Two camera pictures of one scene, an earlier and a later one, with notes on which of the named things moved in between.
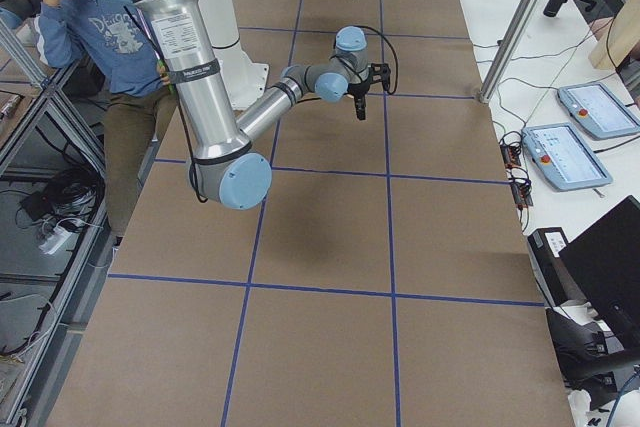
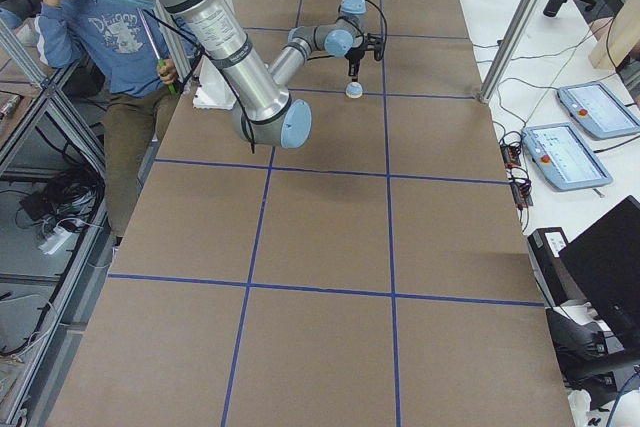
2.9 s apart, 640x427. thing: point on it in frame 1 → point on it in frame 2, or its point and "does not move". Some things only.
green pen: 170,86 does not move
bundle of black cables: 70,199 does not move
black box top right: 557,279 does not move
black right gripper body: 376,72 → 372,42
